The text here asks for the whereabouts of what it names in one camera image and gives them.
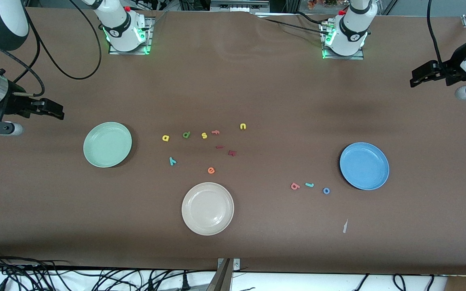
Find light green plate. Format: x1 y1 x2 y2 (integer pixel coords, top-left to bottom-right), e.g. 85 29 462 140
83 122 133 168

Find blue plate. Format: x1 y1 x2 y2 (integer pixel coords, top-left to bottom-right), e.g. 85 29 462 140
339 142 390 191

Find orange decoration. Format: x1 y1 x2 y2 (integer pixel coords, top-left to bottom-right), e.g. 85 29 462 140
308 0 341 9

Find beige plate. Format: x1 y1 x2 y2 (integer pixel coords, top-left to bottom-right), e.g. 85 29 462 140
181 182 235 236

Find grey equipment box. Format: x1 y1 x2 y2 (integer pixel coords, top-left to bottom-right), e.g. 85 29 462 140
210 0 270 13

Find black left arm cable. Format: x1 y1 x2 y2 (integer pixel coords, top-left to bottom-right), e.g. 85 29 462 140
427 0 444 67

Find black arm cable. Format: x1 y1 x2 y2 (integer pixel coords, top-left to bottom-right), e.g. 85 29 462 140
0 0 102 97
427 0 444 67

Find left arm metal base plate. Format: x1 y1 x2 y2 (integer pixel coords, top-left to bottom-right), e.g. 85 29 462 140
320 22 365 60

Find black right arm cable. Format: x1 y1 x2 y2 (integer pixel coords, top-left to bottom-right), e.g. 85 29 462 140
0 0 102 97

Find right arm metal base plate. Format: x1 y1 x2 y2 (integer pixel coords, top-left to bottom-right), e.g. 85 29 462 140
108 16 155 55

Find black cable on table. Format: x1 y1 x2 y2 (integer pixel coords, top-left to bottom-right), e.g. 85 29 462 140
255 11 330 35

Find black cable bundle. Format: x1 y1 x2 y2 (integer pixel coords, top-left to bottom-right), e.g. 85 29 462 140
0 250 217 291

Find metal table bracket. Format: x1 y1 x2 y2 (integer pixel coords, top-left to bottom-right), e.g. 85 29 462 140
217 258 241 272

